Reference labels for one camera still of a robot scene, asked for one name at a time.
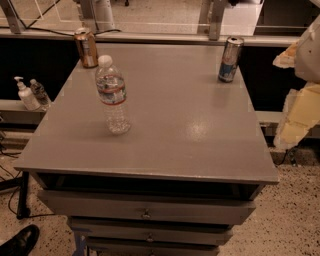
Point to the bottom grey drawer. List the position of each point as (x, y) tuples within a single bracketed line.
[(141, 248)]

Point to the grey drawer cabinet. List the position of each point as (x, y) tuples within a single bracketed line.
[(191, 135)]

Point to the brown soda can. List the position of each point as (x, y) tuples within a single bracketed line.
[(85, 42)]

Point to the black metal stand leg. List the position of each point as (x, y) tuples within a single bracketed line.
[(22, 210)]

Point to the middle grey drawer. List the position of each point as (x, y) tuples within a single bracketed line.
[(149, 232)]

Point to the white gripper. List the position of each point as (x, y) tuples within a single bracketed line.
[(309, 53)]

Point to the grey drawer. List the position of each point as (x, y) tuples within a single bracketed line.
[(141, 248), (147, 208), (149, 232)]

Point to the clear plastic water bottle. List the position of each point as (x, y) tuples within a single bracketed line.
[(112, 93)]

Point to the black shoe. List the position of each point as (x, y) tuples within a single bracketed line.
[(22, 243)]

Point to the silver blue energy drink can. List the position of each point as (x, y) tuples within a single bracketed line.
[(230, 58)]

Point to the top grey drawer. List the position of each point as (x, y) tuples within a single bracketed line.
[(147, 208)]

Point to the white pump dispenser bottle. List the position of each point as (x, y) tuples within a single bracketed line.
[(26, 95)]

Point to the small clear bottle on shelf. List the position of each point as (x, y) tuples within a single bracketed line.
[(40, 93)]

